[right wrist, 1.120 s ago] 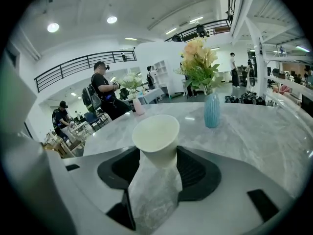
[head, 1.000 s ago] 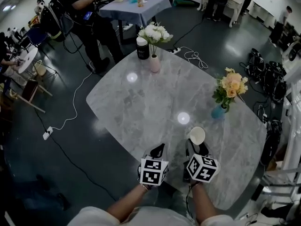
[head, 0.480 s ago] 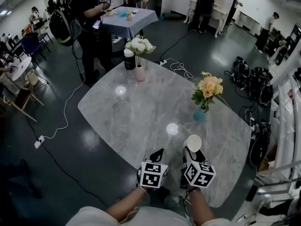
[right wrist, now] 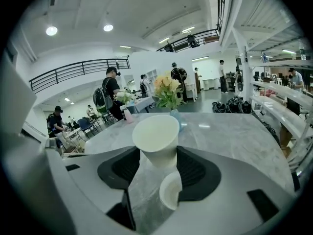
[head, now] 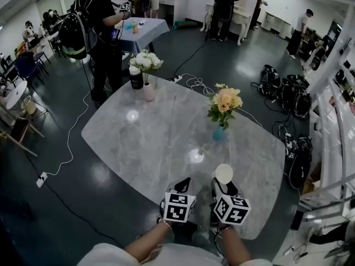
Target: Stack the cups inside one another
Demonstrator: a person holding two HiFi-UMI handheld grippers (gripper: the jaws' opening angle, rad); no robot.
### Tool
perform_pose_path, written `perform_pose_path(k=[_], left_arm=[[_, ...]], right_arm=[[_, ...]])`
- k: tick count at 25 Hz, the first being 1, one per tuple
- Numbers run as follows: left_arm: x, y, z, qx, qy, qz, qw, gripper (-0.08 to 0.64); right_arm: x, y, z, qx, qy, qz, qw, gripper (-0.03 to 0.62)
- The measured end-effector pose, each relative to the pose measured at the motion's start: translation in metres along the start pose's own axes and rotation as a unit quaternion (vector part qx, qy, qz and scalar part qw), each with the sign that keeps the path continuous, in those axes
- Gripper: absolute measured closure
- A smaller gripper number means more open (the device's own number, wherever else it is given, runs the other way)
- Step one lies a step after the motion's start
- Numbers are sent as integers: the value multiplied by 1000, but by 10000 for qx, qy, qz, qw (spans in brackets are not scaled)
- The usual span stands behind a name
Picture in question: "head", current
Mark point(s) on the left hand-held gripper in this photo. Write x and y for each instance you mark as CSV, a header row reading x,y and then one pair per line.
x,y
177,208

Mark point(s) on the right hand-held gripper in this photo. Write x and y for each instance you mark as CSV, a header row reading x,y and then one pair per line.
x,y
233,209

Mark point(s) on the white paper cup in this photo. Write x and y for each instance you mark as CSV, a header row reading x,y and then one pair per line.
x,y
224,173

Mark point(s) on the person's right forearm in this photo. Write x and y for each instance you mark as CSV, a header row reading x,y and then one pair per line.
x,y
235,245

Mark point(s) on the person's left forearm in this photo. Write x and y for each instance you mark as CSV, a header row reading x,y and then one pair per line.
x,y
147,242

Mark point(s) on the person's legs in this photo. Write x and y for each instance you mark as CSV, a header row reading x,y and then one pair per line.
x,y
194,231

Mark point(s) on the blue vase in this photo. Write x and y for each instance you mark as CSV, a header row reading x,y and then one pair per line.
x,y
219,134

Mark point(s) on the person's white shirt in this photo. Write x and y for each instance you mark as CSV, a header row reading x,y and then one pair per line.
x,y
177,258

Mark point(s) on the white power strip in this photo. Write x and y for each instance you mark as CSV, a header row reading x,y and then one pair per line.
x,y
177,78
41,179
288,141

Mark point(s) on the yellow flower bouquet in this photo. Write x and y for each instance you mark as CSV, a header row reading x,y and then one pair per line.
x,y
225,104

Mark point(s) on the cardboard box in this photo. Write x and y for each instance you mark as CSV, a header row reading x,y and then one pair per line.
x,y
312,177

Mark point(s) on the black bottle white lid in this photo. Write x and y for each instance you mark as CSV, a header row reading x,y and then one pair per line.
x,y
136,79

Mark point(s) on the white flower bouquet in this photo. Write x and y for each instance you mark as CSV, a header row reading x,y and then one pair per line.
x,y
146,61

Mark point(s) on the cloth-covered table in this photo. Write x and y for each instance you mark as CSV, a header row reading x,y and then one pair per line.
x,y
144,36

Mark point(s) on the green rolled mat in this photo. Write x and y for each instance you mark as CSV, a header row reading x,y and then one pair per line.
x,y
185,25

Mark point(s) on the yellow drink bottle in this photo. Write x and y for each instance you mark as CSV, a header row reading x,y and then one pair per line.
x,y
135,26

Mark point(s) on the small white object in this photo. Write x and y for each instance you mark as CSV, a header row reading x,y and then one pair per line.
x,y
142,22

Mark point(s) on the white dressing table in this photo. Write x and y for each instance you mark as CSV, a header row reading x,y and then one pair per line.
x,y
241,18

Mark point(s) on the wooden chair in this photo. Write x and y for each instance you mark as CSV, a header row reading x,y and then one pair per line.
x,y
19,133

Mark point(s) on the beige waste bin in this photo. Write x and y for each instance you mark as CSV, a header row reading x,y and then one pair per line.
x,y
29,106

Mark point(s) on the white desk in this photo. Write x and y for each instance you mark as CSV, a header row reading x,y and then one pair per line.
x,y
167,5

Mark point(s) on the backpack with reflective stripe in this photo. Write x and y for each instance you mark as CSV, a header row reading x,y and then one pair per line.
x,y
72,39

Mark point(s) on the round white table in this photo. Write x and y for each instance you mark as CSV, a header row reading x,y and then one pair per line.
x,y
16,94

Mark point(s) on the blue chair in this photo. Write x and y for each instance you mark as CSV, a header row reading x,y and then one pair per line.
x,y
27,65

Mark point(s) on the white steel frame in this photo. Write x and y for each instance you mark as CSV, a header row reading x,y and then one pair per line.
x,y
332,115

